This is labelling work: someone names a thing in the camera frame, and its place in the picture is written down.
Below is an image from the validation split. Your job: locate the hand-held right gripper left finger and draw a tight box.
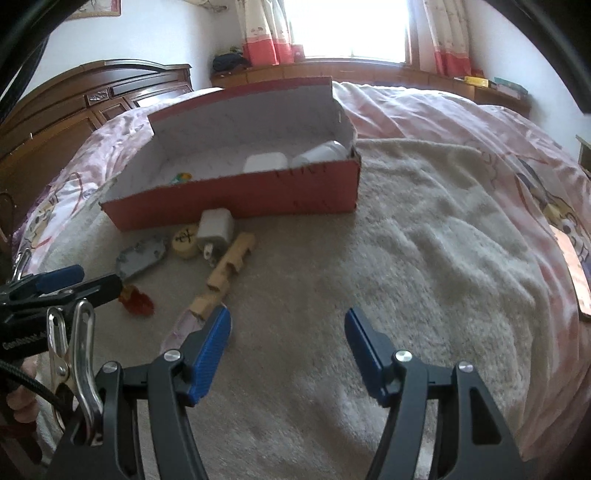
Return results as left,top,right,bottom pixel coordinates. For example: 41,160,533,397
48,305,232,480

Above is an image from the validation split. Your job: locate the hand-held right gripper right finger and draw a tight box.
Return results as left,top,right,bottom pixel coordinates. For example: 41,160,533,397
344,307,527,480

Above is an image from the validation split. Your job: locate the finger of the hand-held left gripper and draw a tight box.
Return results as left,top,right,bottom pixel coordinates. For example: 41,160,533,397
48,273,124,308
0,264,86,301

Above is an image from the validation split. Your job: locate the pink plastic clip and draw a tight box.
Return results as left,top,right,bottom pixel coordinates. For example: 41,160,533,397
159,302,227,356

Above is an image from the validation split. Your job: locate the red plastic toy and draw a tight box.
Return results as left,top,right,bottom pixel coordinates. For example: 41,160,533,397
118,285,155,318

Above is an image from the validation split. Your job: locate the pale blue oval case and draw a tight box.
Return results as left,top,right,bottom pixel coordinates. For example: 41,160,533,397
115,234,169,280

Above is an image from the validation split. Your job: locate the notched wooden piece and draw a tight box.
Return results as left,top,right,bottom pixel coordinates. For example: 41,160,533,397
190,232,257,320

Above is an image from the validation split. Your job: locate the round wooden chess piece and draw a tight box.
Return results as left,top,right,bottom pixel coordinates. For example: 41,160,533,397
172,226,200,259

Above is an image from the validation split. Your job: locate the white plug charger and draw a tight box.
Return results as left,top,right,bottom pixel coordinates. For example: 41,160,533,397
196,208,236,266

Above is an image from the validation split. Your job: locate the red cardboard box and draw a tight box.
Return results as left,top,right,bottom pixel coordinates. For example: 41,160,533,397
99,78,362,232

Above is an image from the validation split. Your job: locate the white rounded case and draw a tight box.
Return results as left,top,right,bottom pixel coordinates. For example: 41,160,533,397
244,152,289,175

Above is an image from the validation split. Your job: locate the small white bottle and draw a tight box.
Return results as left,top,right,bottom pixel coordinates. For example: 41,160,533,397
290,141,349,168

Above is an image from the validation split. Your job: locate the person's left hand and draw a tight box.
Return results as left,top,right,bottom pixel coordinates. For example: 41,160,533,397
9,357,42,423

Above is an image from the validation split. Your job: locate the metal spring clamp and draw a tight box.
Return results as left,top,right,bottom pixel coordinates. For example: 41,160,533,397
13,249,32,282
46,298,105,435

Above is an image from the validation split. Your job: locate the beige fleece blanket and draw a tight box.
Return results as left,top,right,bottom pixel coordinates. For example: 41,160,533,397
34,138,578,480

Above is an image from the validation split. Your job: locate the dark wooden headboard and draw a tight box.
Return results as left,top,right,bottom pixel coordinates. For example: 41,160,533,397
0,59,194,232

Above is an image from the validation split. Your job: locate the pink checked quilt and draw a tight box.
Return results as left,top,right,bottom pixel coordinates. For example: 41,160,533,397
9,80,591,444

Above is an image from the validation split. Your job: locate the pile of dark clothes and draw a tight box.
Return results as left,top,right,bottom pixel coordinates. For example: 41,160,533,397
212,46,252,73

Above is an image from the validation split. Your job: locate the wooden window cabinet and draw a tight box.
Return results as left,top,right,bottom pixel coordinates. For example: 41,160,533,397
210,58,532,118

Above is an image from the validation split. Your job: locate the wooden nightstand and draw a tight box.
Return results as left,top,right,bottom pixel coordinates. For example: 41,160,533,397
576,134,591,178

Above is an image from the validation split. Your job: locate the stack of green books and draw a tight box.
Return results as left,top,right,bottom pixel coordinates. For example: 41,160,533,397
494,76,528,95

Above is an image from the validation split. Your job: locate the cream and pink curtain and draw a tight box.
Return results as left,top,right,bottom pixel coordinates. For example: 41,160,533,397
422,0,474,77
235,0,305,66

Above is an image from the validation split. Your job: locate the bright window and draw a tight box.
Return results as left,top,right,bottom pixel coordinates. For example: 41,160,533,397
284,0,414,63

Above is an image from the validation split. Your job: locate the black braided cable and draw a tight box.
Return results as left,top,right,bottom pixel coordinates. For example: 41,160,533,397
0,357,75,414

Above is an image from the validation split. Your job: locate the framed wall photo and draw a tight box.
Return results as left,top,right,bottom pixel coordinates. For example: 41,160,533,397
69,0,122,19

